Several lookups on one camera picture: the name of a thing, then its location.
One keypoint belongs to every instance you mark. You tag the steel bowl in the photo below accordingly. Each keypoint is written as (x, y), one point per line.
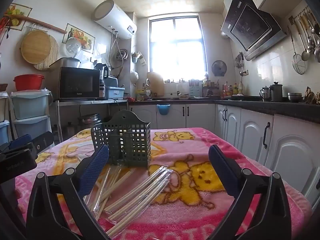
(295, 97)

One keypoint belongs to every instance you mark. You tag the red plastic basin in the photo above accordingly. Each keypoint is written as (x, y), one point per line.
(28, 83)

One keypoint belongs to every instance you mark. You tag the wooden rolling pin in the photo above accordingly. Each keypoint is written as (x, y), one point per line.
(42, 23)

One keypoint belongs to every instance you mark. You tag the white water heater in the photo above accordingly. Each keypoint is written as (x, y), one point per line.
(112, 17)

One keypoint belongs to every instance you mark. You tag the white lower cabinets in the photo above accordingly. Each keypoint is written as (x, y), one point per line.
(250, 130)

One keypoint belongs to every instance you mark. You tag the steel ladle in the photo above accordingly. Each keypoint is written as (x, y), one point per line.
(311, 46)
(305, 55)

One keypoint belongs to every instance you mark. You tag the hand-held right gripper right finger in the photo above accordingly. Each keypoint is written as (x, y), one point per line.
(221, 170)

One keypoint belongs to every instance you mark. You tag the fruit wall poster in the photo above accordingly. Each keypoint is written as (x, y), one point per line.
(82, 36)
(17, 11)

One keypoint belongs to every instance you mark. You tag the green plastic utensil basket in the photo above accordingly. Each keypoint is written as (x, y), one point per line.
(130, 142)

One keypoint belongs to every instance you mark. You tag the black microwave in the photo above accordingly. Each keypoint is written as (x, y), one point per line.
(77, 83)

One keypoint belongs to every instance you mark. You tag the pink printed blanket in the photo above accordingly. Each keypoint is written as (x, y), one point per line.
(190, 142)

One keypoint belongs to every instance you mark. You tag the group of condiment bottles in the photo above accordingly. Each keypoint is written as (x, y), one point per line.
(235, 90)

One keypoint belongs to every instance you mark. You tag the white drawer unit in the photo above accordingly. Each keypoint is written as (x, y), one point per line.
(3, 130)

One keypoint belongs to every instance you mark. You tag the dark glass jar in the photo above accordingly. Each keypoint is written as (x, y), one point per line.
(68, 130)

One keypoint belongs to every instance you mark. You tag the hanging kitchen tools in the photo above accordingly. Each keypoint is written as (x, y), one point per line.
(241, 62)

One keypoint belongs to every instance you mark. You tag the woven straw mat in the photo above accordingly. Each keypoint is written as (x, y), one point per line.
(53, 55)

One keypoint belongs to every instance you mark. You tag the pile of chopsticks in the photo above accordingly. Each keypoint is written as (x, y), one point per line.
(140, 195)

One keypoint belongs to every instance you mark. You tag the blue-grey plastic box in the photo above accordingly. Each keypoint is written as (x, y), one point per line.
(115, 93)

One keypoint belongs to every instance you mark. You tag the round bamboo tray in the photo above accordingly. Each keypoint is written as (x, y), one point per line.
(36, 46)

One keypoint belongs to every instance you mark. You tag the dark metal kettle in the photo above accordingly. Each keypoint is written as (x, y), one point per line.
(276, 93)

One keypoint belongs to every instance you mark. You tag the metal shelf table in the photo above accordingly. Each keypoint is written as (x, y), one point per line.
(92, 102)

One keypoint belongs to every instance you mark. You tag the teal knife block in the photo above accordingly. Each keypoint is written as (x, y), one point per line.
(195, 90)

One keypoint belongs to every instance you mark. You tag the black kitchen countertop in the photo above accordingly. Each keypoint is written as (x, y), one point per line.
(287, 107)

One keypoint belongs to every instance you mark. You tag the round metal steamer plate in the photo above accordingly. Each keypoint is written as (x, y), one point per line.
(72, 48)

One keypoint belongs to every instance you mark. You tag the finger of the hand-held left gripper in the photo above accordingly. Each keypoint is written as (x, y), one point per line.
(21, 140)
(43, 141)

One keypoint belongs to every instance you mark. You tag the black electric kettle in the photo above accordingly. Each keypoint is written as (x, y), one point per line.
(102, 71)

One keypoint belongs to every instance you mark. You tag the wall utensil rail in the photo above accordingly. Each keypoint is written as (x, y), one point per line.
(291, 20)

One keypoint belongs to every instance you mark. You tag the wicker basket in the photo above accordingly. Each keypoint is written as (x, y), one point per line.
(3, 87)

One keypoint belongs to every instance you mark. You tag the steel pot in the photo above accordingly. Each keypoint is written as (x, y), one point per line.
(67, 63)

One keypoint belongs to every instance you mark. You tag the red hanging bag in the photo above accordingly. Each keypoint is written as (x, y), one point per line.
(3, 26)

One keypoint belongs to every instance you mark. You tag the black range hood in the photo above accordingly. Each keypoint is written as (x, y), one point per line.
(250, 30)

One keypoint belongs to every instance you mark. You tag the blue small appliance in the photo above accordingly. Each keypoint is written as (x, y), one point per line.
(112, 81)

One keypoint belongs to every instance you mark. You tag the dark sauce bottle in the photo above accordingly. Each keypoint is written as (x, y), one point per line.
(101, 88)

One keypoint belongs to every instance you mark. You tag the small wall fan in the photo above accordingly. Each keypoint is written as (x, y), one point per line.
(219, 68)

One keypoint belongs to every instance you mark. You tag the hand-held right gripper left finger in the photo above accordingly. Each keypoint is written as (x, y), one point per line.
(96, 167)

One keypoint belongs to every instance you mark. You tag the kitchen window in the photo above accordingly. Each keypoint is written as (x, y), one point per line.
(178, 45)

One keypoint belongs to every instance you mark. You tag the light blue drawer unit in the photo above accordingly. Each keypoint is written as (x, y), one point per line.
(28, 105)

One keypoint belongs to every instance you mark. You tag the blue hanging bin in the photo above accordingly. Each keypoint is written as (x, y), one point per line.
(163, 110)

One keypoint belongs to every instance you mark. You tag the beige cutting board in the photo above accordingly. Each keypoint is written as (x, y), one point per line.
(156, 83)

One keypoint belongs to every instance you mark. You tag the ginger roots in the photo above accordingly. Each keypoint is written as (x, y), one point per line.
(311, 96)

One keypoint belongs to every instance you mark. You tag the black gas stove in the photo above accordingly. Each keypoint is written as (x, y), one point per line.
(246, 98)

